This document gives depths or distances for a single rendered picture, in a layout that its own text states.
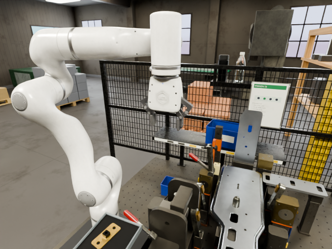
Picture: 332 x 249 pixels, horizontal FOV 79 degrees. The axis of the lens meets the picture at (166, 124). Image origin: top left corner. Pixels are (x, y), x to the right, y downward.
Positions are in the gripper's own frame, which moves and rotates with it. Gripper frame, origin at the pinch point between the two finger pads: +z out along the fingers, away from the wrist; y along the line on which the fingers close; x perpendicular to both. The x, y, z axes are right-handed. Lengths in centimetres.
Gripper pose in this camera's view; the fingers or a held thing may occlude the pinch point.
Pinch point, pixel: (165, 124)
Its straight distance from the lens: 64.5
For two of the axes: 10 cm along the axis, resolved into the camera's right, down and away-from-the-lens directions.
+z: 0.0, 9.3, 3.8
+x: 3.9, -3.5, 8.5
